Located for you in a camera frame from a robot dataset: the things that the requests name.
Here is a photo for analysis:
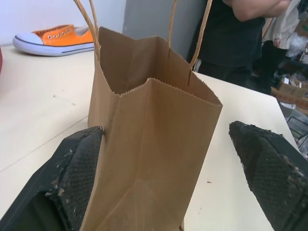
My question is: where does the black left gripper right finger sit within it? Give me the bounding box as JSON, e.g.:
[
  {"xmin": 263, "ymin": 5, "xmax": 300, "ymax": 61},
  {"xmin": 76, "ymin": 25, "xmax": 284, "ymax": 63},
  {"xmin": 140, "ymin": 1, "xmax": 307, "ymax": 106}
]
[{"xmin": 228, "ymin": 121, "xmax": 308, "ymax": 231}]

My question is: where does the bystander in black clothes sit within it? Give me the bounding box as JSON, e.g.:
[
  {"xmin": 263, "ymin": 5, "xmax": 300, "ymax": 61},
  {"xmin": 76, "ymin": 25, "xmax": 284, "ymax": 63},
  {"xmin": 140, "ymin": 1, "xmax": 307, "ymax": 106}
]
[{"xmin": 192, "ymin": 0, "xmax": 301, "ymax": 85}]

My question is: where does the orange and white sneaker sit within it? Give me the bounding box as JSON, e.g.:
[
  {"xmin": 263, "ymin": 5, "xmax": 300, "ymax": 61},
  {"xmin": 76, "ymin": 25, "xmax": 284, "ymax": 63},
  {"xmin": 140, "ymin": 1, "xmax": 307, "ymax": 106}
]
[{"xmin": 12, "ymin": 24, "xmax": 95, "ymax": 57}]

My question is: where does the brown paper bag with handles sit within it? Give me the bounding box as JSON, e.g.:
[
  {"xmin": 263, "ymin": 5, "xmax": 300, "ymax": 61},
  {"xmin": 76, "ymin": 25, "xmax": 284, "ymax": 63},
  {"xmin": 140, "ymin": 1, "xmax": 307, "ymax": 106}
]
[{"xmin": 73, "ymin": 0, "xmax": 223, "ymax": 231}]

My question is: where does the brown cardboard box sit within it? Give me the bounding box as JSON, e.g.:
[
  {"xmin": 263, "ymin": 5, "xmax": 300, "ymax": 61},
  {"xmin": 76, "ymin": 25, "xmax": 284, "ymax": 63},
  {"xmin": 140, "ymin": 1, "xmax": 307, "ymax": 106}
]
[{"xmin": 270, "ymin": 79, "xmax": 308, "ymax": 104}]

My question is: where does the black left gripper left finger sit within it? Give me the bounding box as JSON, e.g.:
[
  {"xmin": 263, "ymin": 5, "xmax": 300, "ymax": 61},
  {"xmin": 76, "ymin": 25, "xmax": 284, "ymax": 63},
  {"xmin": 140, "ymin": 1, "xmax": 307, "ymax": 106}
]
[{"xmin": 0, "ymin": 126, "xmax": 105, "ymax": 231}]

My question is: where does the bystander in beige jacket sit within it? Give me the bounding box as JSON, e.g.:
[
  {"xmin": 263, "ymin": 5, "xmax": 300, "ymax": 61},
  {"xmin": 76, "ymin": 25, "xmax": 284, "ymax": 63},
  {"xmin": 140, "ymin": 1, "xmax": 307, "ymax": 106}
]
[{"xmin": 261, "ymin": 0, "xmax": 302, "ymax": 94}]

